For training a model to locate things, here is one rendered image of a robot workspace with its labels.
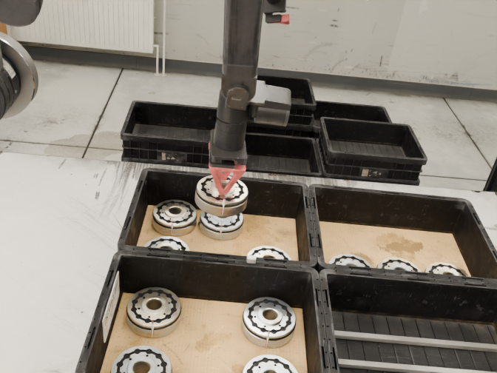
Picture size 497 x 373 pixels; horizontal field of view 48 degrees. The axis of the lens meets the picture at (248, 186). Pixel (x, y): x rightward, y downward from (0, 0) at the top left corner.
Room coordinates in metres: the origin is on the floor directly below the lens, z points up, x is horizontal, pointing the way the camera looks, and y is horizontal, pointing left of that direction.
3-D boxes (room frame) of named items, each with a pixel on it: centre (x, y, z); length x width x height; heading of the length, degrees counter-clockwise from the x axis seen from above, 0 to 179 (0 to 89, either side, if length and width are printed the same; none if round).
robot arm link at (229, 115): (0.90, 0.04, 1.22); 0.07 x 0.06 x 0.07; 96
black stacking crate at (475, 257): (0.99, -0.35, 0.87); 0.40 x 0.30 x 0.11; 93
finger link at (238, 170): (0.89, 0.05, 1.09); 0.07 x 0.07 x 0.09; 8
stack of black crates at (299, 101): (2.41, -0.05, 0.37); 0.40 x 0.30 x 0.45; 95
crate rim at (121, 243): (0.97, 0.05, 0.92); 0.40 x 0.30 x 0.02; 93
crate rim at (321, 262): (0.99, -0.35, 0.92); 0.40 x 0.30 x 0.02; 93
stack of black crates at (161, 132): (1.98, 0.32, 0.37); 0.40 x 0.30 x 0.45; 95
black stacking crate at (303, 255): (0.97, 0.05, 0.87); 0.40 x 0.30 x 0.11; 93
